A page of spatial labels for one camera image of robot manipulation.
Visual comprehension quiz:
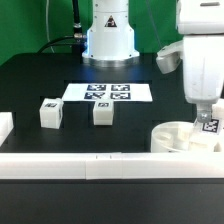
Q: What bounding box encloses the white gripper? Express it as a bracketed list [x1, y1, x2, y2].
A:
[183, 35, 224, 123]

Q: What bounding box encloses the white round stool seat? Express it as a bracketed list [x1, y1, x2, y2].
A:
[151, 121, 224, 154]

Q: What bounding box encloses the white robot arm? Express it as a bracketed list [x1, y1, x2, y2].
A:
[82, 0, 224, 123]

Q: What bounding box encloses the white front fence bar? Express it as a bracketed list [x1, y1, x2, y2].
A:
[0, 153, 224, 180]

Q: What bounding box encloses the white fiducial marker sheet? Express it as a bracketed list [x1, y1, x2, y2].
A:
[62, 83, 153, 102]

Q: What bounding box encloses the white left fence piece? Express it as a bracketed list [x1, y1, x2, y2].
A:
[0, 112, 14, 147]

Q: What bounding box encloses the black thick cable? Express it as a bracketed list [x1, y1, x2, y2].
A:
[37, 0, 88, 54]

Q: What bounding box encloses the thin white cable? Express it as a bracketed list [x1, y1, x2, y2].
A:
[45, 0, 55, 54]

